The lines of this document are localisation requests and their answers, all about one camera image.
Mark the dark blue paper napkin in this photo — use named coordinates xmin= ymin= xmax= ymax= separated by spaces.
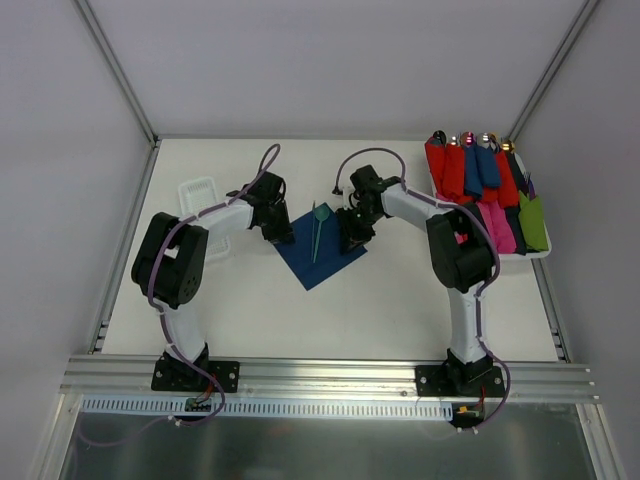
xmin=275 ymin=207 xmax=367 ymax=291

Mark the teal plastic spoon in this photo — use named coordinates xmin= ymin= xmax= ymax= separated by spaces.
xmin=312 ymin=204 xmax=331 ymax=263

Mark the blue plastic knife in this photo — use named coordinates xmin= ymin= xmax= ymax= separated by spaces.
xmin=311 ymin=200 xmax=316 ymax=256

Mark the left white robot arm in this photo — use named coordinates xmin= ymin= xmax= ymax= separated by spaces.
xmin=131 ymin=172 xmax=295 ymax=390

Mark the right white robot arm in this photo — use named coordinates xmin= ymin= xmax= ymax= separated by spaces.
xmin=336 ymin=165 xmax=499 ymax=396

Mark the green napkin roll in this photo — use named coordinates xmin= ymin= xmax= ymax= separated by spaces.
xmin=519 ymin=193 xmax=549 ymax=251

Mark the small white plastic basket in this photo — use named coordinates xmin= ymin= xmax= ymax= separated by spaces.
xmin=177 ymin=175 xmax=234 ymax=261

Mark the large white plastic basket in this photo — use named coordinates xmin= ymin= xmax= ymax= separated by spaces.
xmin=425 ymin=141 xmax=552 ymax=260

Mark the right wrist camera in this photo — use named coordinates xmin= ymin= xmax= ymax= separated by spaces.
xmin=332 ymin=186 xmax=355 ymax=210

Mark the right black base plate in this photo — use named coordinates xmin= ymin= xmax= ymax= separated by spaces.
xmin=414 ymin=363 xmax=506 ymax=398

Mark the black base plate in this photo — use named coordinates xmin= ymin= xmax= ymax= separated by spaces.
xmin=414 ymin=363 xmax=506 ymax=398
xmin=151 ymin=355 xmax=241 ymax=393

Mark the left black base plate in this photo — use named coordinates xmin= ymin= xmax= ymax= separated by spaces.
xmin=151 ymin=355 xmax=241 ymax=393

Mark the aluminium mounting rail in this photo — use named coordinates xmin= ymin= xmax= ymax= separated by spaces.
xmin=60 ymin=354 xmax=602 ymax=404

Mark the white slotted cable duct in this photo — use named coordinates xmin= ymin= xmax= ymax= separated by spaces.
xmin=79 ymin=395 xmax=454 ymax=422

